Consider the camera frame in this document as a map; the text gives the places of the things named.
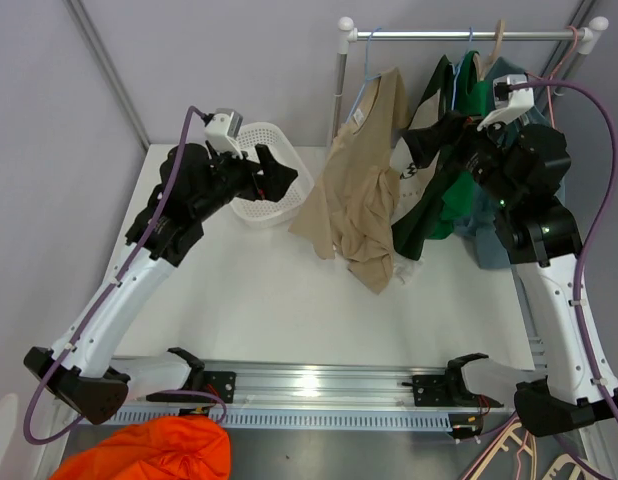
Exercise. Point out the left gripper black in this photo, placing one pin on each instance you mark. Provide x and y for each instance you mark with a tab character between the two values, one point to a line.
275	180

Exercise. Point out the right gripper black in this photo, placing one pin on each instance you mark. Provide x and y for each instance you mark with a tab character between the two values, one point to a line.
424	144

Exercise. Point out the dark green white t shirt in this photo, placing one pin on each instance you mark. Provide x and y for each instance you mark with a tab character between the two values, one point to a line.
420	189

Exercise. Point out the bright green t shirt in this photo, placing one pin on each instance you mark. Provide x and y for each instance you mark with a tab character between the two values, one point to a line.
459	200

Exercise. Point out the light blue wire hanger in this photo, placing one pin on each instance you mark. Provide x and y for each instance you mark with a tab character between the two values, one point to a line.
367	76

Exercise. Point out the beige t shirt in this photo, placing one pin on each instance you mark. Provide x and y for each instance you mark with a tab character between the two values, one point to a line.
348	212

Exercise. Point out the beige wooden hanger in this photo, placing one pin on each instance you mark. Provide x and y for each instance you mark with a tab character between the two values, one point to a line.
488	61

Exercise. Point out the blue grey t shirt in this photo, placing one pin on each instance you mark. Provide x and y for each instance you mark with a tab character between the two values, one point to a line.
478	225

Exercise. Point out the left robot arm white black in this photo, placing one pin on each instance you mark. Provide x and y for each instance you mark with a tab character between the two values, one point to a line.
79	369

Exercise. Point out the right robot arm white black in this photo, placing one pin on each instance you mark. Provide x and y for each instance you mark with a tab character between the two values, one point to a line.
544	245

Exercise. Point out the white plastic basket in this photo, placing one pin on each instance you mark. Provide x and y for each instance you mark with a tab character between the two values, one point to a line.
265	214

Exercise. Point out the metal clothes rack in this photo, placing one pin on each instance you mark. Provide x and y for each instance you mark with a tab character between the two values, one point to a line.
588	36

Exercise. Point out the orange cloth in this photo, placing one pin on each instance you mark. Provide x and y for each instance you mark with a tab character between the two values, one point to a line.
171	447

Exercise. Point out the pile of spare hangers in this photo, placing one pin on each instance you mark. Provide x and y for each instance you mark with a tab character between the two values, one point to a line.
523	448

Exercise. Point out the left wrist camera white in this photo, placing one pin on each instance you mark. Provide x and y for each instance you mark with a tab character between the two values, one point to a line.
222	130

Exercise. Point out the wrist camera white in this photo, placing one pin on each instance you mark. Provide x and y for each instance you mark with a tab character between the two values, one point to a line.
512	98
222	130

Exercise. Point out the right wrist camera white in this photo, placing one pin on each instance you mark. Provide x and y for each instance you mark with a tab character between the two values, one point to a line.
512	98

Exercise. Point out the pink wire hanger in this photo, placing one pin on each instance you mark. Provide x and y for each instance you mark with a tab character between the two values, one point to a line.
552	74

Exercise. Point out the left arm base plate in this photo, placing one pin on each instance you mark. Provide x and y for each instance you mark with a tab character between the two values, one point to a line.
218	383

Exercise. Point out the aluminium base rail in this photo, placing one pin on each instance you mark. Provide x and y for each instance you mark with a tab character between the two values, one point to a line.
289	396

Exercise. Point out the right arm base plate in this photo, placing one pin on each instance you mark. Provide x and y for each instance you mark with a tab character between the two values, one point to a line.
446	390

